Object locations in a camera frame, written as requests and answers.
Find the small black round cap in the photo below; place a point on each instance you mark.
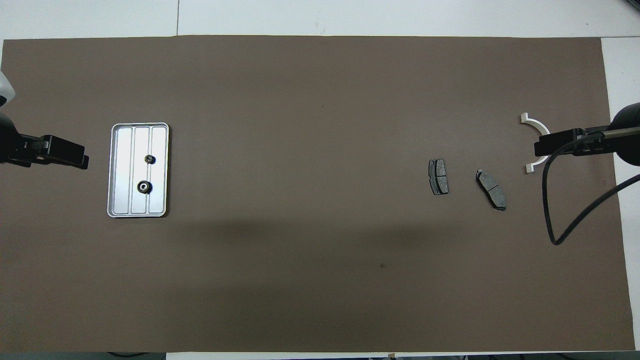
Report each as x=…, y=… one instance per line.
x=144, y=187

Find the curved dark brake pad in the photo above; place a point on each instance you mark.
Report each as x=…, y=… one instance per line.
x=492, y=190

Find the white curved plastic bracket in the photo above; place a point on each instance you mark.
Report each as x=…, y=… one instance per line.
x=537, y=125

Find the silver metal tray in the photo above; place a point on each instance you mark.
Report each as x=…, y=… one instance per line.
x=120, y=170

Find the rectangular dark brake pad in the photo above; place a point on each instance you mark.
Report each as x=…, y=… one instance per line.
x=438, y=176

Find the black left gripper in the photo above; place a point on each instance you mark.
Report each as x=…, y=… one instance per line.
x=7, y=140

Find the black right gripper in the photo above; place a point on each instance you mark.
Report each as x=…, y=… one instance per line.
x=627, y=115

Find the brown table mat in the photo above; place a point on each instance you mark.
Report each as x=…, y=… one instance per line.
x=320, y=125

